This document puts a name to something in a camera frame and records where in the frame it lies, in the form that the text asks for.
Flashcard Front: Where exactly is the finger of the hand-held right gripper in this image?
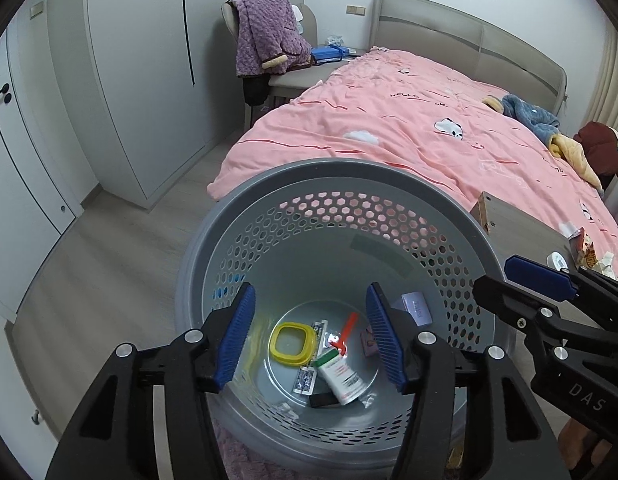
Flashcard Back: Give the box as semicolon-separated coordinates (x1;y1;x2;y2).
472;274;564;348
504;255;618;328

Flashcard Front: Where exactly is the grey upholstered bed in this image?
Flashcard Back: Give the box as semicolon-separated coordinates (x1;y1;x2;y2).
368;0;568;116

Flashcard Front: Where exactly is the purple fleece robe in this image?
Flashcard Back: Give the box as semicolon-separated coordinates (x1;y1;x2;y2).
228;0;314;78

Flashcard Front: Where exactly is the dark red garment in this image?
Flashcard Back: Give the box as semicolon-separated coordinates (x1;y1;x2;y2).
574;121;618;176

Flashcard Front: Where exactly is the grey perforated plastic basket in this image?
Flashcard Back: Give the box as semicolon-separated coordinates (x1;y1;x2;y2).
175;158;518;472

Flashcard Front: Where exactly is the red snack wrapper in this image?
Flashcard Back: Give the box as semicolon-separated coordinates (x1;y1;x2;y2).
569;227;602;268

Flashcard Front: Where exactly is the grey wood-grain table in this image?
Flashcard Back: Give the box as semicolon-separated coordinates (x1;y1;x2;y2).
471;191;618;281

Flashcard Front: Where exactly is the beige curtain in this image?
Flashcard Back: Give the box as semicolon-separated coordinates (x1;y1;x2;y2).
584;25;618;131

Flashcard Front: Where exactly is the dark cloth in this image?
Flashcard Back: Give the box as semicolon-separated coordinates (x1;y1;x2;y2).
241;75;270;107

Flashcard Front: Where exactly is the blue fleece garment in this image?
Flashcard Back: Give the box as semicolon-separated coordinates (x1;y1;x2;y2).
501;94;562;143

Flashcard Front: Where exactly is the blue flat box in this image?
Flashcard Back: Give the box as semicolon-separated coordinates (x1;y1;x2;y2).
310;44;351;65

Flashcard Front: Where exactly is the blue patterned wrapper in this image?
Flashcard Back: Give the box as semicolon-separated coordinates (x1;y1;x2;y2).
293;366;317;395

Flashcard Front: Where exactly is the beige chair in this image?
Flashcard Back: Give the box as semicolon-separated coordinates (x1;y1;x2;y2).
221;0;340;126

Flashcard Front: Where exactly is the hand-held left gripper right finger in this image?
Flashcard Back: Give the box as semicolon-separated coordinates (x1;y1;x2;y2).
365;282;572;480

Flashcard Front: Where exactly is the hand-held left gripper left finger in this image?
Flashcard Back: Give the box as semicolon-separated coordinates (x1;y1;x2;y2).
45;281;257;480

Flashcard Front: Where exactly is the bed with pink duvet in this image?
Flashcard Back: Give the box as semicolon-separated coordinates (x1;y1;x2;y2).
207;46;618;261

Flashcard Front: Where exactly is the white wardrobe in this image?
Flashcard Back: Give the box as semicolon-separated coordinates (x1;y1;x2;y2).
0;0;306;436

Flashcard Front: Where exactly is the long pale purple box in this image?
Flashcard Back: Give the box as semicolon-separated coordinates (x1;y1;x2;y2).
393;291;433;328

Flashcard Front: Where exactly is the purple rug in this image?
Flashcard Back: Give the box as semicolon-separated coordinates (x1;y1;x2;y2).
209;420;300;480

